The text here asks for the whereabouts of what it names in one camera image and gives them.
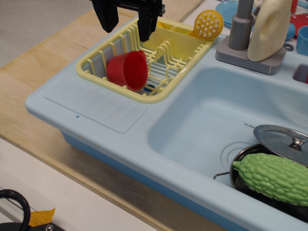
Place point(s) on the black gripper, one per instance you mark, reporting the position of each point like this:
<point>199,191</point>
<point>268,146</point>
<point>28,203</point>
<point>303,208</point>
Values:
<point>148,10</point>

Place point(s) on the red plastic cup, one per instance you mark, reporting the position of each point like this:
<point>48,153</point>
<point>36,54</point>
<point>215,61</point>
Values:
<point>129,69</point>

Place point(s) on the blue cup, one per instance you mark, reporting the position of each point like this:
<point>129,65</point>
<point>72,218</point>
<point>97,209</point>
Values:
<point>302,41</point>

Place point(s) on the yellow dish rack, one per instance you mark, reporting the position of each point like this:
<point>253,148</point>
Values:
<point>171,53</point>

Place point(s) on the yellow round scrub brush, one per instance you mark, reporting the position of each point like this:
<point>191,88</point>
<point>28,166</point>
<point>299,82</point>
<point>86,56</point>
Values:
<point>208,25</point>

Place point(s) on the light blue plate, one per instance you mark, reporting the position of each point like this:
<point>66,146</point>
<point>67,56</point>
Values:
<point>227,9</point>

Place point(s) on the grey toy faucet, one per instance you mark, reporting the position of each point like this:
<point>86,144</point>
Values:
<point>233,49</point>

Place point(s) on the wooden board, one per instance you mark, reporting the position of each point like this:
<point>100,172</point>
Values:
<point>40,40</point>

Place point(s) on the light blue toy sink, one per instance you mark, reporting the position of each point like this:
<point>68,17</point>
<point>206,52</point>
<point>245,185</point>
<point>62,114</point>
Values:
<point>179,144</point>

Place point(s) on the cream detergent bottle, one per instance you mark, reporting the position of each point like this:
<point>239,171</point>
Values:
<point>270,29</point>

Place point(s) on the red plate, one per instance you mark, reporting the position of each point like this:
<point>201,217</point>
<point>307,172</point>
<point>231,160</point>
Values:
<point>299,21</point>

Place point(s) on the steel pot lid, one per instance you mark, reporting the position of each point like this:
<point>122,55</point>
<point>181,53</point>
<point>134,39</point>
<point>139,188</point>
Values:
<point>285,142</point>

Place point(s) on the yellow tape piece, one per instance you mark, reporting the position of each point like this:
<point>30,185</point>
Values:
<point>38,218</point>

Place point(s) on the green bitter gourd toy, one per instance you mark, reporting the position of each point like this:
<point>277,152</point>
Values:
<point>274,177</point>

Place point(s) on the black base with screw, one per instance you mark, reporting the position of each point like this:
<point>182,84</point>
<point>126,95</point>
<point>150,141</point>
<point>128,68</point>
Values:
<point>11,226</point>

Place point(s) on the steel pot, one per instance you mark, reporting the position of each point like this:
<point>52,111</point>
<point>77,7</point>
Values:
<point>296,211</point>

